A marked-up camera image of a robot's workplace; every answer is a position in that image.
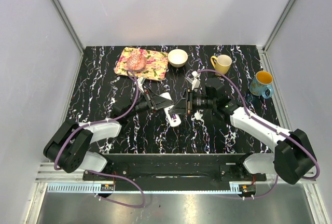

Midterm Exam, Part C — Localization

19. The floral rectangular tray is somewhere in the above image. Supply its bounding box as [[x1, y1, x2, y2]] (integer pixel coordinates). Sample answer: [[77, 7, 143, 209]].
[[114, 47, 169, 81]]

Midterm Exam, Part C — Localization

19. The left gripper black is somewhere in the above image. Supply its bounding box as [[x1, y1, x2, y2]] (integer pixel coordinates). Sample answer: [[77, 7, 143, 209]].
[[126, 88, 174, 119]]

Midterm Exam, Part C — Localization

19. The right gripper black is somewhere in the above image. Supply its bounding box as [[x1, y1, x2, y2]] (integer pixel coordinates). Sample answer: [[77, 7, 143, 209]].
[[169, 88, 216, 115]]

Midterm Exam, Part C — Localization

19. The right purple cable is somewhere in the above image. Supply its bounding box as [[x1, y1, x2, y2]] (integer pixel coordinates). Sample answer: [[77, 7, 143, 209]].
[[197, 68, 320, 199]]

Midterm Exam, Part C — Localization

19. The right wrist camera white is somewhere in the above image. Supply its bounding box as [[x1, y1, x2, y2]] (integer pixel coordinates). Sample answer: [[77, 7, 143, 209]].
[[186, 71, 200, 90]]

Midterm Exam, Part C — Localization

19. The white remote control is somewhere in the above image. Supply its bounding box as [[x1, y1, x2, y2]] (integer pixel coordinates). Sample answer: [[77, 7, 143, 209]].
[[158, 92, 182, 128]]

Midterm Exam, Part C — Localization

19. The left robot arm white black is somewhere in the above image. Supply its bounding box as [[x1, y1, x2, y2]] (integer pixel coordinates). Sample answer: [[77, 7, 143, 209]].
[[43, 89, 174, 180]]

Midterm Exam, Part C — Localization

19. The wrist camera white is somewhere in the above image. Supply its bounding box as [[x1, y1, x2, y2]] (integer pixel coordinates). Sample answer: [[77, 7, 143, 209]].
[[137, 77, 146, 93], [186, 71, 200, 90]]

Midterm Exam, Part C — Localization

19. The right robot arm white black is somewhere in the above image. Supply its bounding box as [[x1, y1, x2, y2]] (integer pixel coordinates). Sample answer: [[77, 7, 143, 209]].
[[169, 81, 316, 185]]

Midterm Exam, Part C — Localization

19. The cream ceramic bowl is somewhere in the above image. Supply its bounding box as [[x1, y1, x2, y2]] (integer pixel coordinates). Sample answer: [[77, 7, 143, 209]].
[[168, 49, 188, 68]]

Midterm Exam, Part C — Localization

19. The left aluminium frame post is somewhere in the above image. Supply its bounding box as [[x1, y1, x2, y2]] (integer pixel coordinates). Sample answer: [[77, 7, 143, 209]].
[[37, 0, 85, 53]]

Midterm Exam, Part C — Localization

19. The white battery cover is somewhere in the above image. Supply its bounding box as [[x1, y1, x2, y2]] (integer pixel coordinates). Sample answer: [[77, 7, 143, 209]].
[[194, 111, 202, 120]]

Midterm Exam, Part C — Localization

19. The aluminium frame post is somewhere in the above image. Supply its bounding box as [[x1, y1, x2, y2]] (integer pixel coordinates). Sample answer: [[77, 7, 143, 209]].
[[37, 0, 85, 53], [263, 0, 312, 52]]

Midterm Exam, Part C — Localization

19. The right aluminium frame post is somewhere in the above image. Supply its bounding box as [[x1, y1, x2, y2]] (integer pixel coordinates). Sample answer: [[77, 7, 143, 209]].
[[263, 0, 312, 52]]

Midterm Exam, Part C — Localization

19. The blue mug yellow inside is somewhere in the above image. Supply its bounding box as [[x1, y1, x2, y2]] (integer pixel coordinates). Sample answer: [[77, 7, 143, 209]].
[[249, 71, 274, 99]]

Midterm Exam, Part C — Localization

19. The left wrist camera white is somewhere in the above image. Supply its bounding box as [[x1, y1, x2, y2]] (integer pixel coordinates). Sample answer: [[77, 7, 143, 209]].
[[137, 77, 146, 93]]

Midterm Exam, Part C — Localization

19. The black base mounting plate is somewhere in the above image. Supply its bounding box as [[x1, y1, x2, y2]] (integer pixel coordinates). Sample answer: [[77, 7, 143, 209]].
[[82, 152, 268, 191]]

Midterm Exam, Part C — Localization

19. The red patterned bowl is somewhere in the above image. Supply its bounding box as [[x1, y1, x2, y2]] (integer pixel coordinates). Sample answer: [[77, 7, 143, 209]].
[[127, 54, 147, 72]]

